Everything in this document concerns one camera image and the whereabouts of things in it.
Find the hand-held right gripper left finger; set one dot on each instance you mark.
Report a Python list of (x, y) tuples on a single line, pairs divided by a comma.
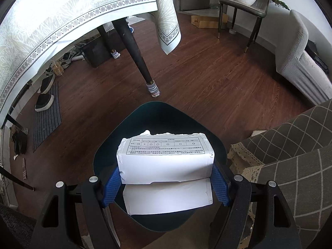
[(111, 186)]

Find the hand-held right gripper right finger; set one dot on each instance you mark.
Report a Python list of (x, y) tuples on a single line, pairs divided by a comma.
[(220, 186)]

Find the white cardboard box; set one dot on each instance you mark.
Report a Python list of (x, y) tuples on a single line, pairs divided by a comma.
[(166, 160)]

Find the grey checked tablecloth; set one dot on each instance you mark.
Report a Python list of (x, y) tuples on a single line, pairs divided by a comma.
[(298, 160)]

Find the grey striped floor mat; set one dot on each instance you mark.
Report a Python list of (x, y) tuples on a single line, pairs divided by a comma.
[(49, 124)]

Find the striped table leg sock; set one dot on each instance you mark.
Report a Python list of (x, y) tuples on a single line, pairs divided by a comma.
[(115, 54), (154, 89)]

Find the black white sneaker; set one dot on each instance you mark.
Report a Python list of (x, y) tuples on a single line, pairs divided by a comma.
[(44, 102), (46, 83)]

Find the glass jar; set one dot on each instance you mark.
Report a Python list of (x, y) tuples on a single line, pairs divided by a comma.
[(57, 70)]

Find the grey white sneakers pair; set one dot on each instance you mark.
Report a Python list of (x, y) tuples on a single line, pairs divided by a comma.
[(70, 59)]

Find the black storage box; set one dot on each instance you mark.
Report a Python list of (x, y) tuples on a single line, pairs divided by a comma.
[(103, 51)]

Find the dark table leg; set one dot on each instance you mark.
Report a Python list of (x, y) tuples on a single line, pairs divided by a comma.
[(106, 39), (132, 46)]

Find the grey armchair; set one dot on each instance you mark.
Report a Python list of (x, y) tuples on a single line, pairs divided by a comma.
[(298, 64)]

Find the flat cardboard box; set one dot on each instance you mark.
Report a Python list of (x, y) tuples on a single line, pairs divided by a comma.
[(207, 22)]

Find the white patterned tablecloth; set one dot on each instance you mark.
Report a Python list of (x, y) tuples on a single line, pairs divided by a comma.
[(51, 18)]

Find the grey dining chair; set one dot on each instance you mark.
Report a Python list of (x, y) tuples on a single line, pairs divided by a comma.
[(246, 5)]

